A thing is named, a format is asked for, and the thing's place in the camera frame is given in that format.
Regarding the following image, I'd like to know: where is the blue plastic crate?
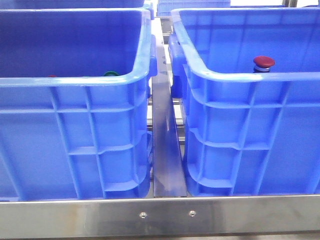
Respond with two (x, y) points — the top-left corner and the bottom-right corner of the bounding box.
(0, 8), (157, 202)
(170, 7), (320, 197)

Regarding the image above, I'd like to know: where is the right frame screw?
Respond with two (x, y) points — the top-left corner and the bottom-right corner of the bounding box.
(188, 210), (196, 217)

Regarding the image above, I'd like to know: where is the red mushroom push button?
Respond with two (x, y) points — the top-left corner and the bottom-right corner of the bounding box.
(253, 55), (276, 73)

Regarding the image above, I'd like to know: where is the left frame screw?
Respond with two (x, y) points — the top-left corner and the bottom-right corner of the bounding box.
(139, 212), (148, 219)

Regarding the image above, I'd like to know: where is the blue plastic crate right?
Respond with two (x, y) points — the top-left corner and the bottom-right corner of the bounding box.
(170, 7), (320, 197)

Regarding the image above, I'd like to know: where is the blue plastic crate left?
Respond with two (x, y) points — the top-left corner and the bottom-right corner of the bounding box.
(0, 8), (157, 202)

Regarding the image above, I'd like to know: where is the frame screw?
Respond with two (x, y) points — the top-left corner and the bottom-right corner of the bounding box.
(188, 210), (196, 217)
(139, 212), (148, 219)

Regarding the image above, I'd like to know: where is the metal rack frame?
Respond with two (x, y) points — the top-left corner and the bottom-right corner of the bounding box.
(0, 195), (320, 239)

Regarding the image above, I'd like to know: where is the metal divider rail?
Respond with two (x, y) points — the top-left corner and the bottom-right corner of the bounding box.
(151, 34), (187, 198)

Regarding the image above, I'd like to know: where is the green push button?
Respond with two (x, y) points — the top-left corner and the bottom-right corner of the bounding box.
(103, 70), (120, 77)

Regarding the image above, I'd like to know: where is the blue background crate low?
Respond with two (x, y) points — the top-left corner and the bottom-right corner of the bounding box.
(156, 0), (231, 17)

